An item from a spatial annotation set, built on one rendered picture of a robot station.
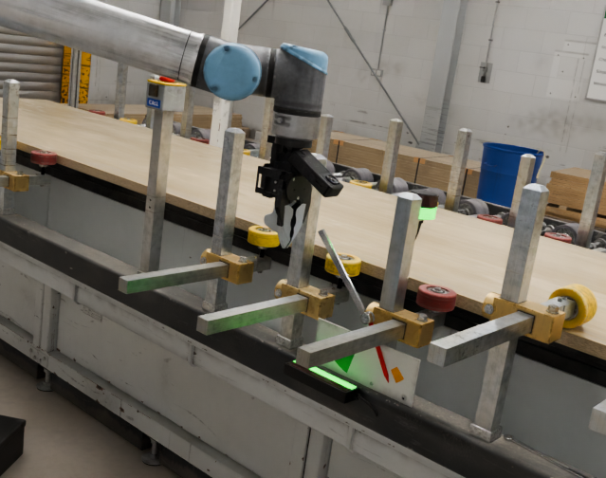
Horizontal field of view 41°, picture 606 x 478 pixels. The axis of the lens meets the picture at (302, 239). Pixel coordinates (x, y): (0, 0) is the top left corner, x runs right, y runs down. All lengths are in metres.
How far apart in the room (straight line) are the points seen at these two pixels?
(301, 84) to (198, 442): 1.34
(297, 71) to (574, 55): 7.53
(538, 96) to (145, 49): 7.82
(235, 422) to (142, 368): 0.43
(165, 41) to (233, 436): 1.35
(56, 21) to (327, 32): 8.97
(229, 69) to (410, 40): 8.37
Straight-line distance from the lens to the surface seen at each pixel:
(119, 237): 2.59
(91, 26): 1.37
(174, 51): 1.35
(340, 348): 1.43
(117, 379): 2.77
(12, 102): 2.68
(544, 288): 1.89
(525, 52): 9.08
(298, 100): 1.48
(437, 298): 1.65
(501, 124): 9.13
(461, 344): 1.23
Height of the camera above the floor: 1.36
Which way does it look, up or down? 14 degrees down
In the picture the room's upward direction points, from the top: 8 degrees clockwise
